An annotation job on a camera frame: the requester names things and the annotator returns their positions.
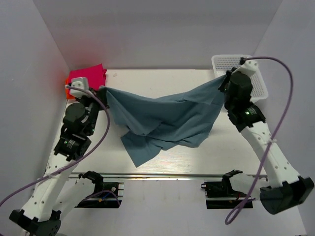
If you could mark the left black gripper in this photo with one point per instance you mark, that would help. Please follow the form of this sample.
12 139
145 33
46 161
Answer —
101 94

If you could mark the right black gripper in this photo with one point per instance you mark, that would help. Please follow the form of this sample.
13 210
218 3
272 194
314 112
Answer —
222 87

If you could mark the blue-grey t-shirt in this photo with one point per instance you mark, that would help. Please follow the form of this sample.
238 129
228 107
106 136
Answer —
156 124

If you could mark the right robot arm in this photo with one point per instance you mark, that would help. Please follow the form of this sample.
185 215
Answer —
285 188

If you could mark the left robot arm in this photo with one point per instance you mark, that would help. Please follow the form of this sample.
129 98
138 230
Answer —
42 214

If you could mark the folded pink t-shirt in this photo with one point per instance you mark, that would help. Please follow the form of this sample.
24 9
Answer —
96 75

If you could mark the white plastic basket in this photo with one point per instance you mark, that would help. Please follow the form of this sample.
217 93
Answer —
223 63

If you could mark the folded orange t-shirt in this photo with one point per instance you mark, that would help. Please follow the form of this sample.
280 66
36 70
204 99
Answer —
68 95

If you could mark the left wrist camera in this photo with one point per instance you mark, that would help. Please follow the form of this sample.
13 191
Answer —
79 83

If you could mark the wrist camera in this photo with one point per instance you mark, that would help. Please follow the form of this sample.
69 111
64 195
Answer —
79 83
247 66

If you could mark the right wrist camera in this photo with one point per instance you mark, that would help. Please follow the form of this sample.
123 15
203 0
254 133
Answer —
247 66

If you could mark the aluminium table rail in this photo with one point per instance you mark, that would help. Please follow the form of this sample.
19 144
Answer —
151 176

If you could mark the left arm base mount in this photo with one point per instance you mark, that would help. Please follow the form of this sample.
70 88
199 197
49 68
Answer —
106 194

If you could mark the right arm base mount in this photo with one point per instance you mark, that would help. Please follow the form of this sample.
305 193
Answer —
220 194

